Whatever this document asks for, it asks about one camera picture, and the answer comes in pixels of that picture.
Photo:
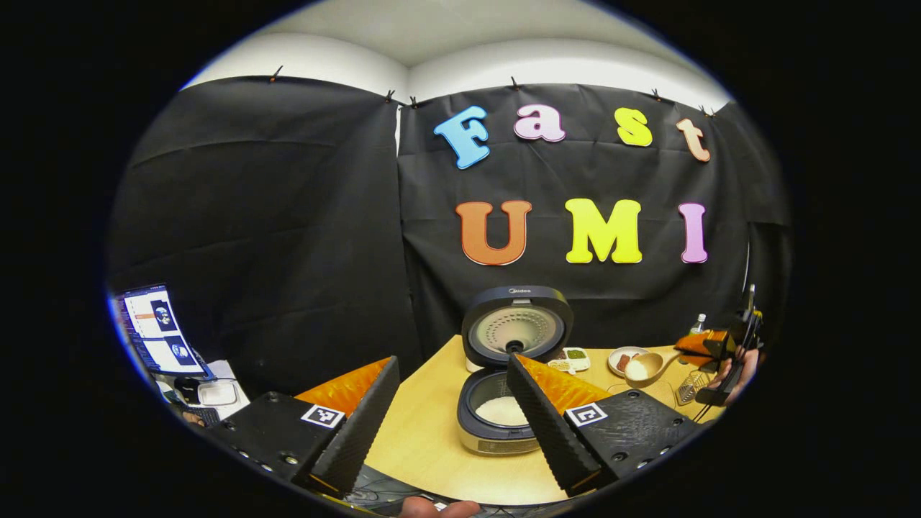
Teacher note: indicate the wooden spoon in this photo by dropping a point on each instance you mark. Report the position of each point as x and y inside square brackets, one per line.
[647, 367]

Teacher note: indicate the brown meat slice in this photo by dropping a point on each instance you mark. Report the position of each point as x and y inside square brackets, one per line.
[623, 362]

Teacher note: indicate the green tea bottle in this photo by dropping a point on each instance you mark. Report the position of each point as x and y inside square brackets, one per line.
[698, 325]

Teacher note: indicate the black backdrop cloth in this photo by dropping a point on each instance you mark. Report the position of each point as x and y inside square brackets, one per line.
[288, 216]

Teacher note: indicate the white round plate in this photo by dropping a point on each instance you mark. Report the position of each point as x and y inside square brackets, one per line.
[619, 362]

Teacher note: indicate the white divided condiment dish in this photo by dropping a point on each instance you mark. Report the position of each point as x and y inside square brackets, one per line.
[572, 357]

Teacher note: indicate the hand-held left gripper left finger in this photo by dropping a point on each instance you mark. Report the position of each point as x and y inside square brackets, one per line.
[360, 424]

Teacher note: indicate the white plastic box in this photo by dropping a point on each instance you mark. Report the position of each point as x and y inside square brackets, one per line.
[216, 393]

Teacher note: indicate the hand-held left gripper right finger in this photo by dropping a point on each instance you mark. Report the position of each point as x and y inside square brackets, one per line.
[543, 424]

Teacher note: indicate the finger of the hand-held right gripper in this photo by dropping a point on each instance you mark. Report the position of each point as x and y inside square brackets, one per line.
[701, 342]

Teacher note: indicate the computer monitor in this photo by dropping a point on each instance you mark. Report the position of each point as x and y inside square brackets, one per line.
[158, 331]

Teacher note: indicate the black keyboard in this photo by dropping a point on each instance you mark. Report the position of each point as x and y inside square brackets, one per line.
[203, 415]

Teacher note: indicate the black and cream rice cooker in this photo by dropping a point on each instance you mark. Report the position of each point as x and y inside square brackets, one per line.
[514, 331]

